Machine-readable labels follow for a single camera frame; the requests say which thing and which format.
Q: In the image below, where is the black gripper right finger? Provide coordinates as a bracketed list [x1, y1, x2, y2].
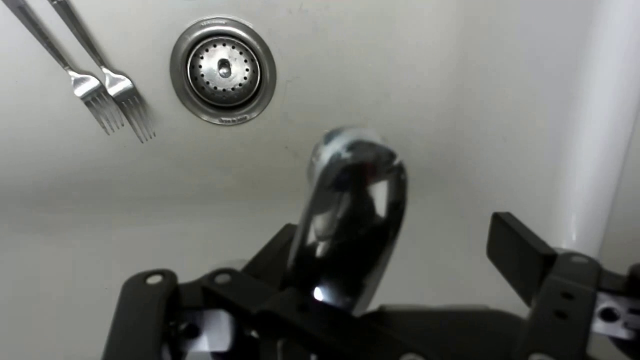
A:
[485, 209, 640, 360]

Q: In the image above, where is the white kitchen sink basin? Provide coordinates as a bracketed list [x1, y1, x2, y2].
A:
[0, 0, 640, 360]

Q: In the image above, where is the metal sink drain strainer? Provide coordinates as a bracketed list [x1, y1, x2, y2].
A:
[167, 14, 279, 128]

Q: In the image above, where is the chrome sink faucet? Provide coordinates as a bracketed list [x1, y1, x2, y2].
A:
[285, 126, 410, 315]

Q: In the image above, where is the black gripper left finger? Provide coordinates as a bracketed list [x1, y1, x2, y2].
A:
[97, 222, 427, 360]

